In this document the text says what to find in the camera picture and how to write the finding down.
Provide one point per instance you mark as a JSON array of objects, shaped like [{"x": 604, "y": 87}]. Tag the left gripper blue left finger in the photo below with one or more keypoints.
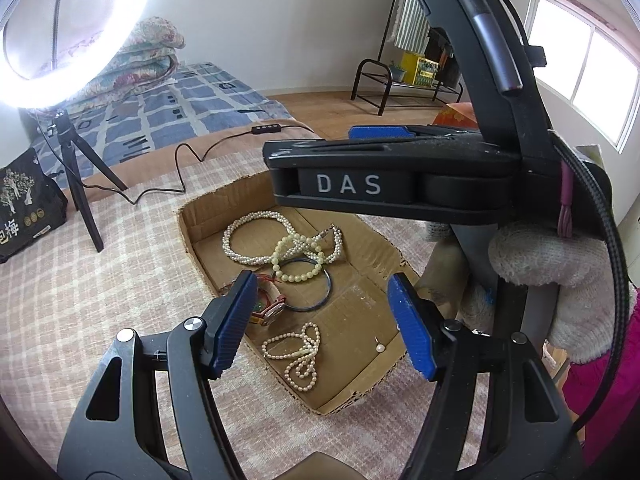
[{"x": 149, "y": 411}]

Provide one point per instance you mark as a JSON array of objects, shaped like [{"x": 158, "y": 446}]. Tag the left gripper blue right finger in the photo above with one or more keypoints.
[{"x": 527, "y": 429}]

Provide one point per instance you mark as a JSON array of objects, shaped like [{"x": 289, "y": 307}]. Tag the pearl stud earring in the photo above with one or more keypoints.
[{"x": 379, "y": 347}]

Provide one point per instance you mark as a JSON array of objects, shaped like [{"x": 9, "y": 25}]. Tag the red strap wristwatch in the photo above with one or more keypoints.
[{"x": 270, "y": 302}]

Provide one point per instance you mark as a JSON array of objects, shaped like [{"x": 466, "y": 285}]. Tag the red cord jade pendant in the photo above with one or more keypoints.
[{"x": 237, "y": 287}]

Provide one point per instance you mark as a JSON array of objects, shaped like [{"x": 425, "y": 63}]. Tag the pink right sleeve forearm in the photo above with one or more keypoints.
[{"x": 583, "y": 380}]

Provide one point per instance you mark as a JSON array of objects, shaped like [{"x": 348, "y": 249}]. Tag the white gloved right hand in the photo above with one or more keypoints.
[{"x": 583, "y": 323}]

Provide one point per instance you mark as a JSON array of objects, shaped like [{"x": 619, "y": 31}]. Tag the orange floral cloth table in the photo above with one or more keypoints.
[{"x": 457, "y": 115}]

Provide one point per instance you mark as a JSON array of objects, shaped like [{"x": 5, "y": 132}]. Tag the black clothes rack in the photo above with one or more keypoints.
[{"x": 378, "y": 81}]

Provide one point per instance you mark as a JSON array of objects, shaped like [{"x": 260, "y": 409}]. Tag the window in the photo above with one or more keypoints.
[{"x": 589, "y": 65}]

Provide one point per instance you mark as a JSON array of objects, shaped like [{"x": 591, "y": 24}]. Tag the yellow crate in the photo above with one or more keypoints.
[{"x": 419, "y": 71}]

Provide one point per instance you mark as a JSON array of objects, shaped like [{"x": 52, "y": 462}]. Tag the dark hanging clothes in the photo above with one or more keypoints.
[{"x": 440, "y": 50}]

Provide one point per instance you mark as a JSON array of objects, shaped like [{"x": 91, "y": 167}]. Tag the pink plaid blanket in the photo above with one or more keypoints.
[{"x": 62, "y": 304}]

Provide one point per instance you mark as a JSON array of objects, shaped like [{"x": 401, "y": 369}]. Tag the striped white towel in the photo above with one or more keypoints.
[{"x": 410, "y": 26}]

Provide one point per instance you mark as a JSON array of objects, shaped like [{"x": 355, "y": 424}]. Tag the open cardboard box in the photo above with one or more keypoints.
[{"x": 348, "y": 302}]

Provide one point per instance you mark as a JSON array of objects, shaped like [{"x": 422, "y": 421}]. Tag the black snack bag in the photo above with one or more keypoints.
[{"x": 32, "y": 204}]

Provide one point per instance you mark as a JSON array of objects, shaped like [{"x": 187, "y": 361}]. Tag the blue patterned bed sheet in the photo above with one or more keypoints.
[{"x": 197, "y": 100}]

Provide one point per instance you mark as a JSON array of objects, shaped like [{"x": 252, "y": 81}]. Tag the white ring light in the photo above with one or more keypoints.
[{"x": 91, "y": 33}]

